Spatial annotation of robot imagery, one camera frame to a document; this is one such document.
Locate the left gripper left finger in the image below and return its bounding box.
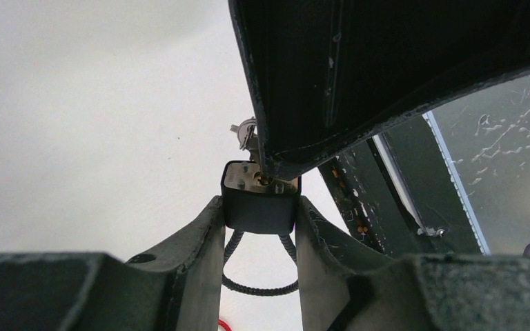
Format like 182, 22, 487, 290
0, 196, 225, 330

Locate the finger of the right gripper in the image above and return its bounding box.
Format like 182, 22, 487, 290
228, 1, 530, 179

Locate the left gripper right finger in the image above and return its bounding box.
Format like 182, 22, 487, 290
295, 197, 530, 330

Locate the black cable lock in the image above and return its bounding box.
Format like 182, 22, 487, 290
220, 160, 302, 298

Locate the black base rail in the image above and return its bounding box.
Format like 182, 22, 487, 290
319, 112, 491, 258

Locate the red cable lock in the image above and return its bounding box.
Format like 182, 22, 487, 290
218, 319, 232, 331

